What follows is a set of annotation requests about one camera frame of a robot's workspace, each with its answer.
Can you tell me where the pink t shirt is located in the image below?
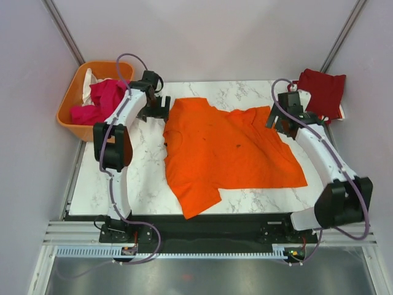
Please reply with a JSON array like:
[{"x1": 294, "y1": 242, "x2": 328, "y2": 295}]
[{"x1": 70, "y1": 79, "x2": 126, "y2": 126}]

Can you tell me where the dark red folded shirt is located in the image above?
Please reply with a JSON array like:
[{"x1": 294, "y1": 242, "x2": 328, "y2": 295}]
[{"x1": 297, "y1": 69, "x2": 346, "y2": 120}]

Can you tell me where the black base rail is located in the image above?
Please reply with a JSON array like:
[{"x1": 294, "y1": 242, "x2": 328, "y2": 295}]
[{"x1": 65, "y1": 213, "x2": 317, "y2": 253}]

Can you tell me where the white slotted cable duct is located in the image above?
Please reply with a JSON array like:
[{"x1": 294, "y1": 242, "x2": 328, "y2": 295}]
[{"x1": 55, "y1": 244, "x2": 308, "y2": 259}]

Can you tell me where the red printed folded shirt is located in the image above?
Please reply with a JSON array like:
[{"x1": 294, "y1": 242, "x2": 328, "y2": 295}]
[{"x1": 290, "y1": 80, "x2": 346, "y2": 125}]

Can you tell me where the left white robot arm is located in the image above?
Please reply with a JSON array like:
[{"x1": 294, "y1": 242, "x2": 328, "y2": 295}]
[{"x1": 93, "y1": 70, "x2": 171, "y2": 242}]

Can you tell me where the white cloth in bin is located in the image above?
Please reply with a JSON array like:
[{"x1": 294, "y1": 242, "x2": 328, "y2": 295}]
[{"x1": 82, "y1": 68, "x2": 110, "y2": 106}]

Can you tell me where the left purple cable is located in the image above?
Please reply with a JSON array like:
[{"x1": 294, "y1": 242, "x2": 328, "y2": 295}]
[{"x1": 98, "y1": 53, "x2": 162, "y2": 265}]

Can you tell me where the orange t shirt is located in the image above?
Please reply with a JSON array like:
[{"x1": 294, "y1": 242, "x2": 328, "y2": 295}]
[{"x1": 163, "y1": 98, "x2": 307, "y2": 219}]

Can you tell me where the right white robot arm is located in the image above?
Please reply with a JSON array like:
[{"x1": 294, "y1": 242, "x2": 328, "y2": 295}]
[{"x1": 266, "y1": 91, "x2": 373, "y2": 242}]

